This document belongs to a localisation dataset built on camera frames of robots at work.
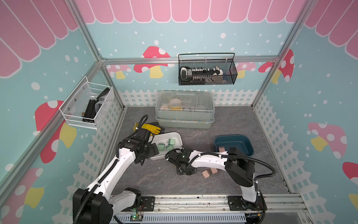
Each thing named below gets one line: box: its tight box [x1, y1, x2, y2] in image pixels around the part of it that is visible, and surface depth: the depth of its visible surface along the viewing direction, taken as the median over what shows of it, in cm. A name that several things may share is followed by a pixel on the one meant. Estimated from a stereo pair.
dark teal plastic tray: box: [214, 134, 255, 156], surface depth 99 cm
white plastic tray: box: [148, 132, 184, 161], surface depth 99 cm
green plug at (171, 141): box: [168, 138, 176, 146], surface depth 99 cm
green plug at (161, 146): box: [157, 142, 166, 152], surface depth 96 cm
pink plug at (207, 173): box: [201, 168, 213, 179], surface depth 85 cm
